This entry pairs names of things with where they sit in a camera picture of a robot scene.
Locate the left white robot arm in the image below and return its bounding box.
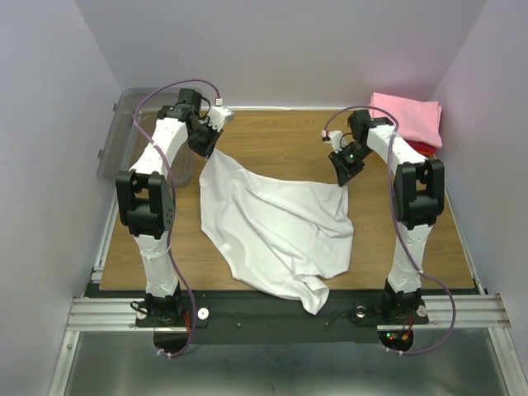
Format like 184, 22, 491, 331
115, 88, 234, 327

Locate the folded pink t shirt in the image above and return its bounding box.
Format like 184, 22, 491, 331
370, 92, 442, 149

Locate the aluminium frame rail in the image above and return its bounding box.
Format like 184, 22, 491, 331
50, 214, 521, 395

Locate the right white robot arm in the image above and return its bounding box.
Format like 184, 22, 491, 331
321, 106, 445, 322

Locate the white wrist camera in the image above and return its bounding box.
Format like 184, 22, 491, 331
200, 97, 235, 132
321, 130, 349, 153

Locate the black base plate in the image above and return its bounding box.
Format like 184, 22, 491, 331
130, 290, 429, 351

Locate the clear plastic bin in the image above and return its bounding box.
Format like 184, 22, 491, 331
97, 87, 195, 188

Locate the folded red t shirt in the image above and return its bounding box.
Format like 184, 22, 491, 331
407, 140, 436, 154

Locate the white t shirt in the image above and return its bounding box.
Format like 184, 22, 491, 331
199, 150, 354, 315

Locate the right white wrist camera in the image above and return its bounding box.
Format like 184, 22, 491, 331
321, 130, 349, 153

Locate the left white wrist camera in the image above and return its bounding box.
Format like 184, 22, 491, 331
200, 97, 235, 132

